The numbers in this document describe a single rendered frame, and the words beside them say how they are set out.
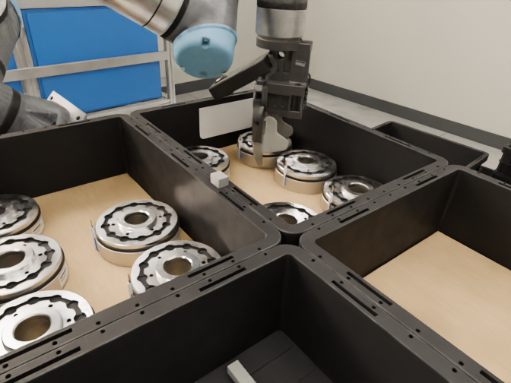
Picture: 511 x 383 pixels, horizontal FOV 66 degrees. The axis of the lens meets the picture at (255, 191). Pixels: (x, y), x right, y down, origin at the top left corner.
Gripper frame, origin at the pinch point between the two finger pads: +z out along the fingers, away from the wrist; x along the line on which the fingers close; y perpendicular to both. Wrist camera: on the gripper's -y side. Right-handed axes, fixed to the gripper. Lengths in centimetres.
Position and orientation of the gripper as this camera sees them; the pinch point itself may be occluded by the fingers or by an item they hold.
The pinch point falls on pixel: (258, 153)
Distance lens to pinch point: 71.8
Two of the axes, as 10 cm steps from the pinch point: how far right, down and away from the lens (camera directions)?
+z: -0.5, 8.6, 5.2
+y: 9.8, 1.5, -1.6
